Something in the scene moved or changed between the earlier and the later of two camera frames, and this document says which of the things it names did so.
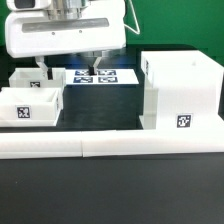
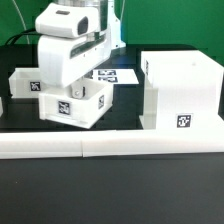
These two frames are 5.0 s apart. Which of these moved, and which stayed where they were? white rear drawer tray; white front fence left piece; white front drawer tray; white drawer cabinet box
Moved: white front drawer tray
Stayed: white rear drawer tray; white drawer cabinet box; white front fence left piece
